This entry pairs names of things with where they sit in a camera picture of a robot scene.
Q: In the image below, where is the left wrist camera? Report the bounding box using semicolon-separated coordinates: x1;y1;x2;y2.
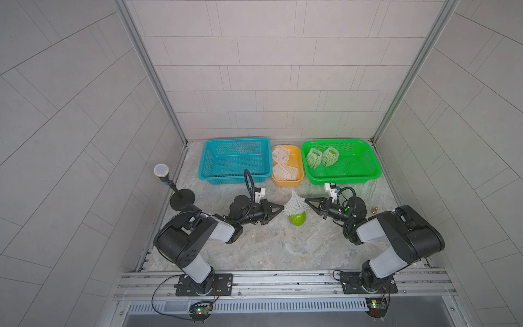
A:
255;187;266;203

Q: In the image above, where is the left circuit board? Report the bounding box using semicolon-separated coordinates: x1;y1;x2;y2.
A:
189;301;213;323

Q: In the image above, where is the right circuit board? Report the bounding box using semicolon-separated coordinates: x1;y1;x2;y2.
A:
366;298;389;319

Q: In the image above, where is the circuit board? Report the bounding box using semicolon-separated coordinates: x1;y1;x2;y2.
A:
189;301;213;323
366;298;389;319

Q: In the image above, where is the white foam net sleeve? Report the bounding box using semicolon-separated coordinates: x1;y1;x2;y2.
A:
283;191;310;216
306;147;324;169
321;146;340;168

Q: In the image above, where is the yellow plastic tub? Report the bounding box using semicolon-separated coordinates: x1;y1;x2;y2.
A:
272;145;305;187

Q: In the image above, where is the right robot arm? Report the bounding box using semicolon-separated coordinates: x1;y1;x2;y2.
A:
305;187;445;295

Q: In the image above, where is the microphone on black stand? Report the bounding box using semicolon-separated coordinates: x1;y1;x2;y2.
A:
153;163;196;211

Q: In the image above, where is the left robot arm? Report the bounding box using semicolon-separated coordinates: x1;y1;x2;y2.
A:
153;169;285;296

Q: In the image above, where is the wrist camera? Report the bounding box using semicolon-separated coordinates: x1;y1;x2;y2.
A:
324;183;340;202
255;187;266;203

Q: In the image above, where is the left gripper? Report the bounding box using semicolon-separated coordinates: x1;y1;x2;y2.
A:
237;202;283;227

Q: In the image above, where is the white foam nets pile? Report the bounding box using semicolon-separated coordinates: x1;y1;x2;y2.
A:
272;146;298;181

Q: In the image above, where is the green plastic basket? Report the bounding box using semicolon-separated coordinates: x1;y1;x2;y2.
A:
301;139;382;185

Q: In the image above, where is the teal plastic basket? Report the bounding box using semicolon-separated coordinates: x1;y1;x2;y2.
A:
199;138;273;185

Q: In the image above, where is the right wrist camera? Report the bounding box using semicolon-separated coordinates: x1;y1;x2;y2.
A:
324;183;340;202

